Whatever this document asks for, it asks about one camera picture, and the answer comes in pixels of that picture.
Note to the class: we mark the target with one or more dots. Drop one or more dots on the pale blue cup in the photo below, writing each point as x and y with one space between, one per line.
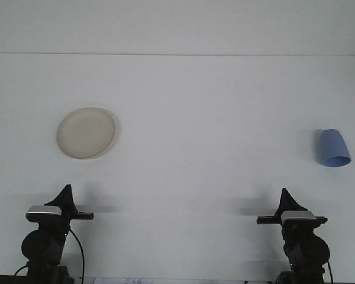
332 145

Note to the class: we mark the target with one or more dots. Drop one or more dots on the pale round plate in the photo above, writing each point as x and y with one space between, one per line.
85 133

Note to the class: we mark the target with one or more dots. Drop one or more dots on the black base board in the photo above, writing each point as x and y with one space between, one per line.
0 280

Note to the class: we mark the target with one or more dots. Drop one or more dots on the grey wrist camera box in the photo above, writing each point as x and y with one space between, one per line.
298 215
43 211

